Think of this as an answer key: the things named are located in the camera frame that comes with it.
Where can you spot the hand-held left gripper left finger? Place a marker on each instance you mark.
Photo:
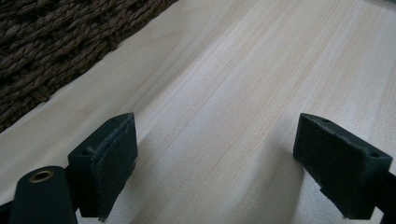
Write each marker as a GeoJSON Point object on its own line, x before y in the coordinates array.
{"type": "Point", "coordinates": [106, 161]}

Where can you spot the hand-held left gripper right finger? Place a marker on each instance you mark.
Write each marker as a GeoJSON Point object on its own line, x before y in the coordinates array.
{"type": "Point", "coordinates": [339, 168]}

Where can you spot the brown woven basket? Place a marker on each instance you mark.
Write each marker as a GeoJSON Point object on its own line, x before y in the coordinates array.
{"type": "Point", "coordinates": [46, 46]}

